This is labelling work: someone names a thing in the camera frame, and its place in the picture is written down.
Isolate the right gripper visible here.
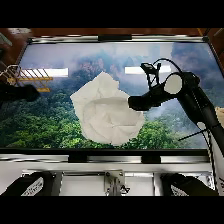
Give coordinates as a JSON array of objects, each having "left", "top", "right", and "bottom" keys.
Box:
[{"left": 127, "top": 85, "right": 165, "bottom": 112}]

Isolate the white shirt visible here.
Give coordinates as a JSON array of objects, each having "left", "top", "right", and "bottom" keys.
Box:
[{"left": 69, "top": 71, "right": 147, "bottom": 147}]

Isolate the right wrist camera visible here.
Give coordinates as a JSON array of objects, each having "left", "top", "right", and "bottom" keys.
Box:
[{"left": 139, "top": 61, "right": 163, "bottom": 89}]

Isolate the black cable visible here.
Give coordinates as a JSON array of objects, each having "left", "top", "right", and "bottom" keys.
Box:
[{"left": 153, "top": 57, "right": 184, "bottom": 77}]

